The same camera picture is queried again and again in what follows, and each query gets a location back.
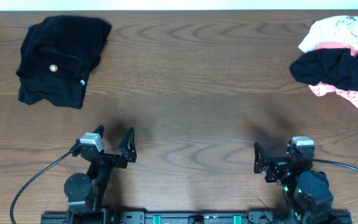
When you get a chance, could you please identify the black velvet garment with buttons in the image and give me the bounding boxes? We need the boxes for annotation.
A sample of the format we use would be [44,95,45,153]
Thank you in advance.
[16,14,113,94]

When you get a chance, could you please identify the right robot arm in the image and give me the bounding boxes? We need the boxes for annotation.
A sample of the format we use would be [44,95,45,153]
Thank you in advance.
[254,136,334,223]

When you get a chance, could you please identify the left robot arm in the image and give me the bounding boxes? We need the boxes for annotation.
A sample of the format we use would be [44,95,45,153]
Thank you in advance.
[64,125,137,223]

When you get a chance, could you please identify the folded black polo shirt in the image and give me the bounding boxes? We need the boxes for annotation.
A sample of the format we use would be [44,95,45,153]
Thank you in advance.
[18,74,86,109]

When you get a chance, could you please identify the dark navy crumpled garment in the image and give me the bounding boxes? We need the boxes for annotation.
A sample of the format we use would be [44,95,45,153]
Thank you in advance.
[289,49,358,91]

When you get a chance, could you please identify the pink and white garment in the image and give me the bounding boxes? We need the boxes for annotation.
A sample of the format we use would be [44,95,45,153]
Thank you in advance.
[298,16,358,109]

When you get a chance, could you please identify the right black cable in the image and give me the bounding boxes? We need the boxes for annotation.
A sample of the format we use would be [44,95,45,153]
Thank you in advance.
[312,158,358,224]

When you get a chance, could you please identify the black cable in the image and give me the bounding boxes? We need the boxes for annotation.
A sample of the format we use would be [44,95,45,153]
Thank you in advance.
[9,151,74,224]
[312,158,358,224]

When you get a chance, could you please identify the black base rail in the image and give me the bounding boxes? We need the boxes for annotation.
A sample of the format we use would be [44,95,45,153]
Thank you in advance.
[40,210,352,224]

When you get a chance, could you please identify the left black cable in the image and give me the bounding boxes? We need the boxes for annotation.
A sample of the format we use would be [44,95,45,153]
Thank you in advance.
[9,151,74,224]

